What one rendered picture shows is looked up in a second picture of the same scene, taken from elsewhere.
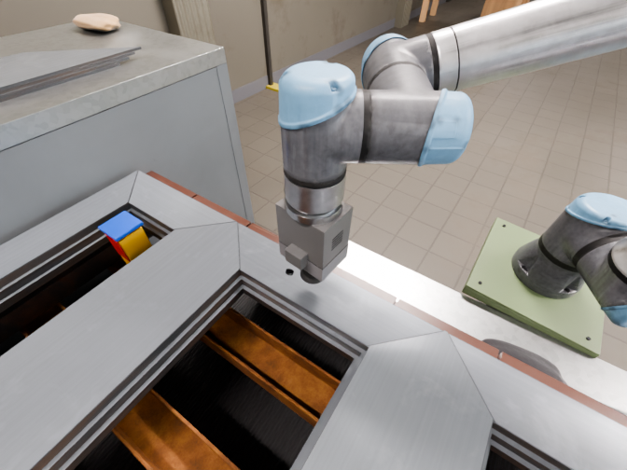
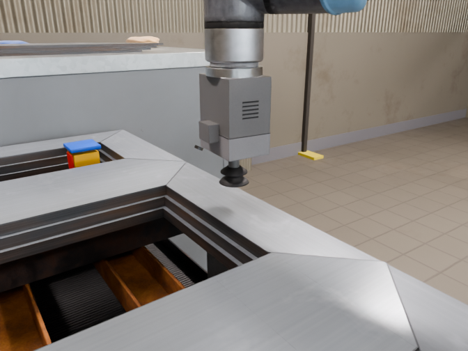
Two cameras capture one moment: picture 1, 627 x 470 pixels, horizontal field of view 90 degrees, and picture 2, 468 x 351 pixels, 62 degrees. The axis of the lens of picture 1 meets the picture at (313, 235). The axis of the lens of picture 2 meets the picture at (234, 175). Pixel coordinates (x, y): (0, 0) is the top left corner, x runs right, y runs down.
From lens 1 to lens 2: 0.34 m
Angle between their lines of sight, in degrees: 31
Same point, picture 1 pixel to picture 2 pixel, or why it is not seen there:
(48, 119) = (69, 65)
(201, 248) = (139, 170)
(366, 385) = (245, 277)
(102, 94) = (115, 58)
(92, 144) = (93, 95)
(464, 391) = (383, 312)
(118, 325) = (31, 196)
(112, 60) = (136, 47)
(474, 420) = (384, 339)
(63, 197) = (53, 132)
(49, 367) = not seen: outside the picture
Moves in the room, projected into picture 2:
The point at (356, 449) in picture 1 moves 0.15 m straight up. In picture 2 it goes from (197, 319) to (191, 158)
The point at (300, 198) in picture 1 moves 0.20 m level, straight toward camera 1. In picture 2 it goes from (212, 42) to (117, 49)
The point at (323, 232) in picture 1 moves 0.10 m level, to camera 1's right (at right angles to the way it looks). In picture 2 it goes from (228, 79) to (312, 83)
